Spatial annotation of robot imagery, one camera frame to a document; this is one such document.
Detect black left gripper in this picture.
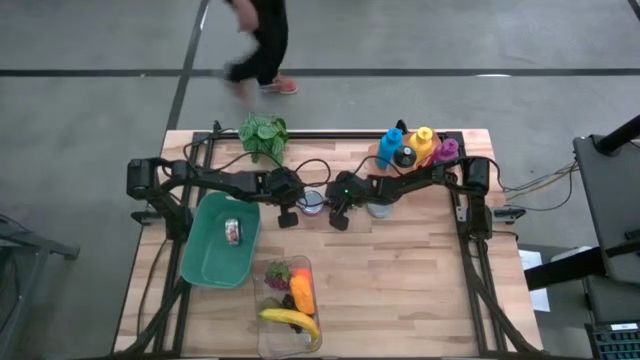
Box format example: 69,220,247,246
267,167,306,230

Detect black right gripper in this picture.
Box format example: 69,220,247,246
324,172,374,232

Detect tin can red label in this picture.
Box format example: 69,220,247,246
298,189,327,217

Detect tin can green label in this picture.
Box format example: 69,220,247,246
367,200,393,220

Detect tall silver tin can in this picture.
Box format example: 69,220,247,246
224,217,243,247

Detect red grapes with green leaf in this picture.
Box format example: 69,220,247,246
263,260,293,292

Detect orange plush carrot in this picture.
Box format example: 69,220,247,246
289,273,317,316

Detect dark blue toy grapes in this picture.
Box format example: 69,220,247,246
281,293,306,335

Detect blue squeeze bottle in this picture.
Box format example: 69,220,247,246
375,127,405,171

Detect green plastic bin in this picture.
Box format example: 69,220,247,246
179,191,262,290

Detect clear bottle with black cap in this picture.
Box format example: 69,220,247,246
392,145,419,170

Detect yellow toy banana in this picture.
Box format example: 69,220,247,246
257,307,322,343

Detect yellow squeeze bottle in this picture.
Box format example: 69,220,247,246
408,125,435,166

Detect purple squeeze bottle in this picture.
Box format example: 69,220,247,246
431,137,461,164

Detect orange translucent plastic bin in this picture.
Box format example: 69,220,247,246
367,128,459,177

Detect green leafy plant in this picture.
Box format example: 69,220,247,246
237,112,290,167

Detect clear plastic container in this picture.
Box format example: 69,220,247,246
252,254,324,359

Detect person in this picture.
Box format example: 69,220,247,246
222,0,300,104

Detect white paper sheet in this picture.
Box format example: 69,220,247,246
517,248,551,314

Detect grey metal furniture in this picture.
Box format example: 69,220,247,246
0,219,81,360

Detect black equipment cart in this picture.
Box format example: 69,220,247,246
524,114,640,326

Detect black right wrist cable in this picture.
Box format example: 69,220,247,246
294,158,333,189

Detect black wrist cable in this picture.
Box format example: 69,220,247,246
294,158,333,189
214,149,286,174

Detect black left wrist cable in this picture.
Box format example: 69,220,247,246
214,149,286,174

